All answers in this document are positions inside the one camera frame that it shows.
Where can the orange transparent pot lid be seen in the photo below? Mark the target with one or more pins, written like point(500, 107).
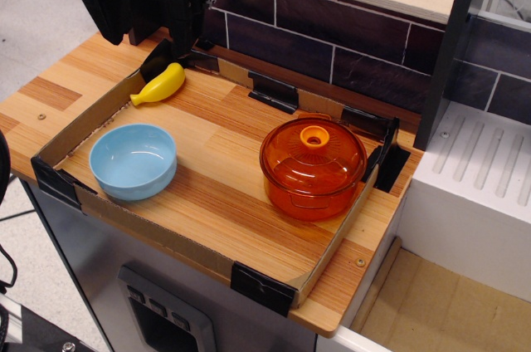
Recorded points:
point(313, 156)

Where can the orange transparent pot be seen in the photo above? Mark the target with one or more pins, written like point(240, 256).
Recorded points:
point(311, 208)

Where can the yellow toy banana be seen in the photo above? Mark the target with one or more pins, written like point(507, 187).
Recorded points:
point(162, 86)

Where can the light blue bowl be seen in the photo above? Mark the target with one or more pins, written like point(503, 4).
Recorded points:
point(134, 162)

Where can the cardboard fence with black tape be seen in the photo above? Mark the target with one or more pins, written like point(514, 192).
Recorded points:
point(214, 215)

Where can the grey oven control panel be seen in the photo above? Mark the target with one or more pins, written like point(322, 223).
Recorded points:
point(165, 322)

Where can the white toy sink drainer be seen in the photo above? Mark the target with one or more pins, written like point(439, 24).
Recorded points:
point(468, 205)

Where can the dark upright post left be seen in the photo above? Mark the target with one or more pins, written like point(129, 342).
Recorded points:
point(139, 33)

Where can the dark upright post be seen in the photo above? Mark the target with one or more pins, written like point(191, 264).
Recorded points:
point(436, 102)
point(139, 33)

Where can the dark upright post right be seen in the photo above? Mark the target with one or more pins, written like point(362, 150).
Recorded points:
point(436, 102)

